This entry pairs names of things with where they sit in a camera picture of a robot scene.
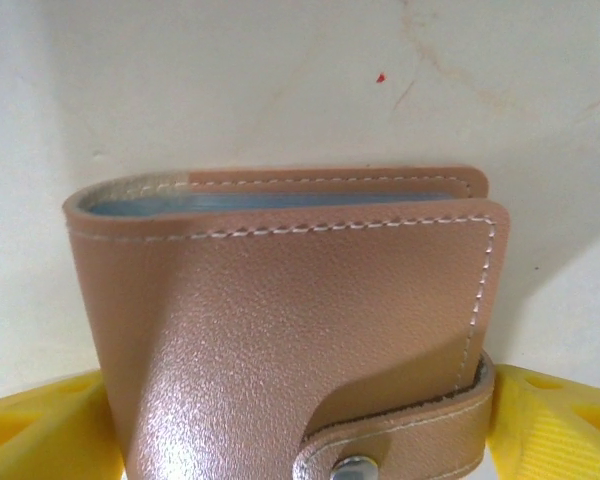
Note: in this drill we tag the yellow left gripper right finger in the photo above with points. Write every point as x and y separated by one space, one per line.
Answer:
555 430

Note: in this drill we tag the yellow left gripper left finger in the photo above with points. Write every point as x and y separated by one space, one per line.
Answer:
40 435

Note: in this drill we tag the tan leather card holder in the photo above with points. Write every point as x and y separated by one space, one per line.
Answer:
290 320

